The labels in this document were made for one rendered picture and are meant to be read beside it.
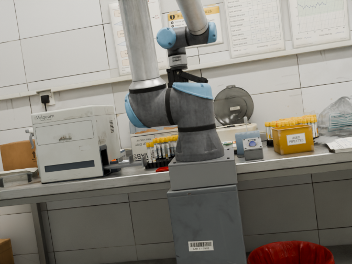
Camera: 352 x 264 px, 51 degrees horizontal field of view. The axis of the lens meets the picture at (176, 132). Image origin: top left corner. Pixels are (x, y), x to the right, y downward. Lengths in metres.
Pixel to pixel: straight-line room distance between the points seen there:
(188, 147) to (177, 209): 0.18
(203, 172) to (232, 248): 0.23
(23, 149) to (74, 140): 0.56
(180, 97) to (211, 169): 0.23
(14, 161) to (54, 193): 0.57
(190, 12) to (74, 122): 0.66
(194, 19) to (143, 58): 0.27
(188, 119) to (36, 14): 1.54
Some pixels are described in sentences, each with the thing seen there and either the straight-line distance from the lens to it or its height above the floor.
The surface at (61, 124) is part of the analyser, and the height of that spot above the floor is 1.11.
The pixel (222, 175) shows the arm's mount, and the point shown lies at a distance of 1.06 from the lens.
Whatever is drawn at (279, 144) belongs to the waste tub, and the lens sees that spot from 1.51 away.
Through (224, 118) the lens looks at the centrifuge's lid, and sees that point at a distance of 2.03.
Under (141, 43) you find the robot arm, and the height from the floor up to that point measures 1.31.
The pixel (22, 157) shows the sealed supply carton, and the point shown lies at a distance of 2.10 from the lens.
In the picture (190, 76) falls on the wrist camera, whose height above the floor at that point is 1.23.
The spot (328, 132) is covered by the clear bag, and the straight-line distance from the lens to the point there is 1.95.
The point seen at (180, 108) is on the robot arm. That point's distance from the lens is 1.08.
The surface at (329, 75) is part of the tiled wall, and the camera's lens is 2.15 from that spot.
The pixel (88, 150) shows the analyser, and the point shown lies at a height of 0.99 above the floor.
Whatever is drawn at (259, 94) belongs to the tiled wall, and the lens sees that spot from 2.09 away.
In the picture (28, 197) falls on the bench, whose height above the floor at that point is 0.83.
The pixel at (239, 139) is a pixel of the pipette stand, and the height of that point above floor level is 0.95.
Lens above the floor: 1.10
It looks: 3 degrees down
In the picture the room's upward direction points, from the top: 8 degrees counter-clockwise
